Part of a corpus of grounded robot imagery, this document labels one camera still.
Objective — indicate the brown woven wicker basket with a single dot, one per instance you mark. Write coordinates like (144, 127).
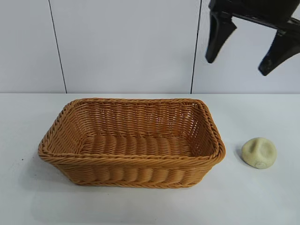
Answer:
(140, 168)

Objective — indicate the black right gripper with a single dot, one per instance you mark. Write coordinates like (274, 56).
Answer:
(257, 9)

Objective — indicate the pale yellow egg yolk pastry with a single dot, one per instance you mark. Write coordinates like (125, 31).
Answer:
(259, 152)

